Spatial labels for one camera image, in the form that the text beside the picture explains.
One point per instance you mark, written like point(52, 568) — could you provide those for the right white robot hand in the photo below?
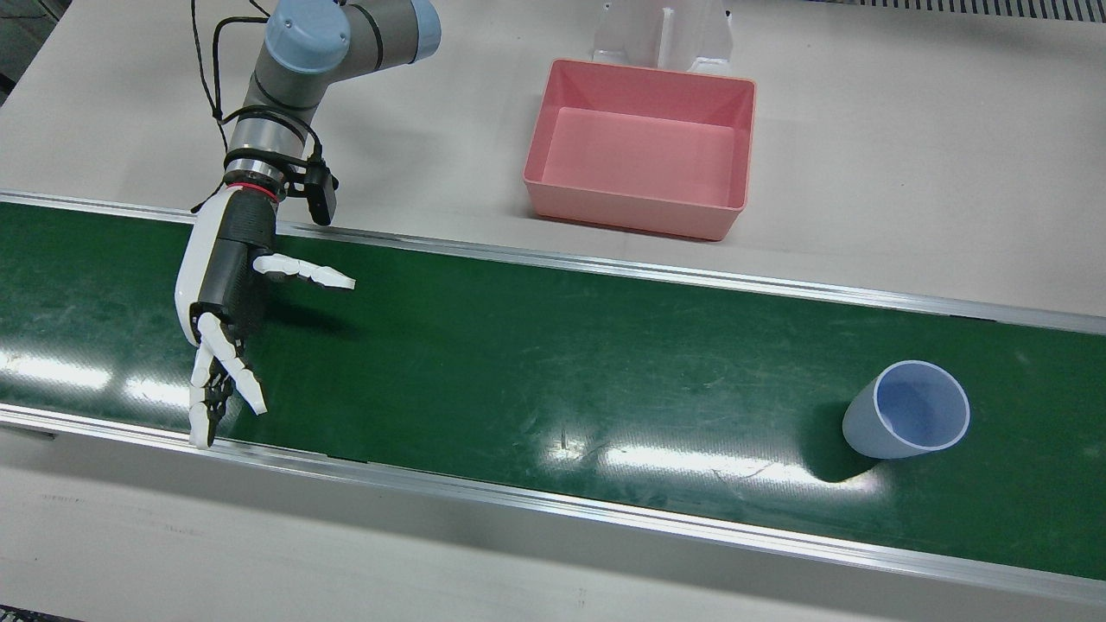
point(207, 259)

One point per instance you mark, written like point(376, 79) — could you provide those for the light blue plastic cup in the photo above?
point(864, 428)

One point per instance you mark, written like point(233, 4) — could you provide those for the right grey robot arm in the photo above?
point(302, 95)

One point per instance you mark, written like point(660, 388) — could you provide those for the pink plastic box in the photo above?
point(639, 155)

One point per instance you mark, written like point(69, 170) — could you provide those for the green conveyor belt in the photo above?
point(518, 363)

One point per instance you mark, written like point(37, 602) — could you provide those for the white stand base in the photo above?
point(626, 34)

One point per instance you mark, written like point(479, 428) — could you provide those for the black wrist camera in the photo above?
point(324, 203)

